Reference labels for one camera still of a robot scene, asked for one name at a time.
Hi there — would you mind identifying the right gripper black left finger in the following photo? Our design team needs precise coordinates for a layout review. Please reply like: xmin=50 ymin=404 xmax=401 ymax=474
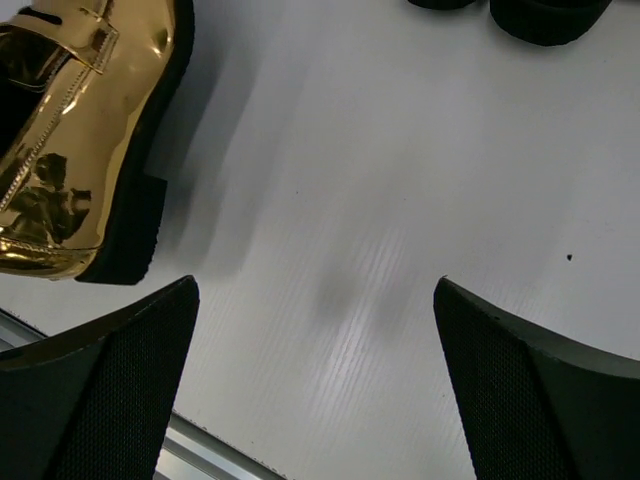
xmin=1 ymin=276 xmax=199 ymax=479

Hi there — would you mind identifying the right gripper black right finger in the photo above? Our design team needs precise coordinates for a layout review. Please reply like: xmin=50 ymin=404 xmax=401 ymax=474
xmin=433 ymin=278 xmax=639 ymax=479

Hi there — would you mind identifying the gold loafer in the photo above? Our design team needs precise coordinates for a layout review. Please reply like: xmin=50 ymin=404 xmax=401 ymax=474
xmin=1 ymin=1 xmax=195 ymax=285

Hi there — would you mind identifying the black patent loafer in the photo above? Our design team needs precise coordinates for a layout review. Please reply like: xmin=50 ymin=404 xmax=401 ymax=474
xmin=489 ymin=0 xmax=611 ymax=47
xmin=408 ymin=0 xmax=478 ymax=12

